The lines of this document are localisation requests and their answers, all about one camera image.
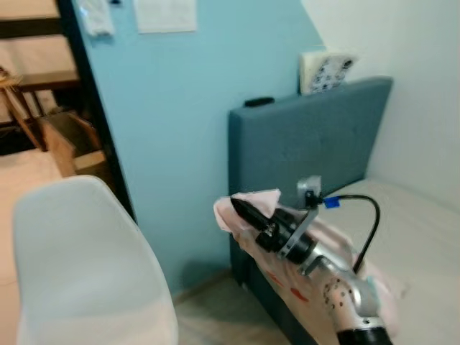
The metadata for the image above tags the brown wooden crate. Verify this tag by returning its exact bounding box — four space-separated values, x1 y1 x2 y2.
39 111 110 180

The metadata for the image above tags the white board with black dots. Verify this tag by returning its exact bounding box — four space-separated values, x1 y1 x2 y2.
299 50 359 96

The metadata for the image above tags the white wall switch panel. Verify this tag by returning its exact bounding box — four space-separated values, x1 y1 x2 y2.
76 0 116 37

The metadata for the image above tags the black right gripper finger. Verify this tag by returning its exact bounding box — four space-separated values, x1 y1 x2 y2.
229 197 277 221
234 205 274 232

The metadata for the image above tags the white paper sheet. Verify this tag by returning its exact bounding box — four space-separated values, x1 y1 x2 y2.
133 0 198 35

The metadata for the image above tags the white plastic shell chair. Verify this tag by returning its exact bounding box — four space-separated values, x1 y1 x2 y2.
13 176 179 345

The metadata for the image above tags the brown wooden table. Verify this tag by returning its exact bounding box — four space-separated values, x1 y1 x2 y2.
0 67 81 153

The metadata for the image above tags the black cable with blue plug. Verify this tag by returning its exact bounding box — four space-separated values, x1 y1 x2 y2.
322 193 382 275

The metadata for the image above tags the beige bed mattress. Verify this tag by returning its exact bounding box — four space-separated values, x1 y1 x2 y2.
316 178 460 345

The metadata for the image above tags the pink patterned pillow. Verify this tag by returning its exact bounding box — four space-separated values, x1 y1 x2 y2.
213 188 405 345

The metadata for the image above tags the small black remote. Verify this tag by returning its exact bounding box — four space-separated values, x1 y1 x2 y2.
243 96 276 109

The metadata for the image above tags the black door frame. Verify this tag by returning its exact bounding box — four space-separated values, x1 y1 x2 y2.
56 0 137 221

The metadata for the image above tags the blue-grey upholstered bed frame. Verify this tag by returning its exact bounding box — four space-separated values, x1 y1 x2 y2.
228 76 395 345

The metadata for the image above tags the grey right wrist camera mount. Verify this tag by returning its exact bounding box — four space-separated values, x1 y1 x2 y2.
277 175 324 264

